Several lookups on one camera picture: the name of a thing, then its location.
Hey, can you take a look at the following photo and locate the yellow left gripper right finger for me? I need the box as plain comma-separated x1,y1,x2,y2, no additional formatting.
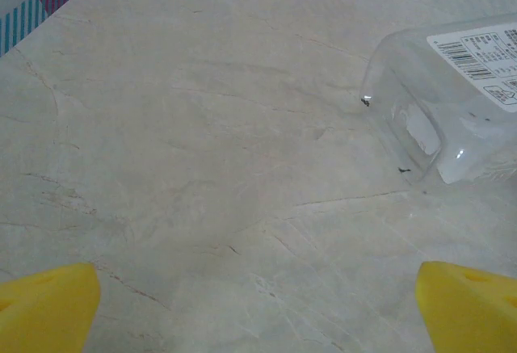
416,261,517,353

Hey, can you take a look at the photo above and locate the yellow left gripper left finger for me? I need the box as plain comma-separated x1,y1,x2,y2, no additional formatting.
0,263,101,353

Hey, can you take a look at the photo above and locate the clear bottle with white label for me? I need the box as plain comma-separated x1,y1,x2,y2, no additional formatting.
359,12,517,187

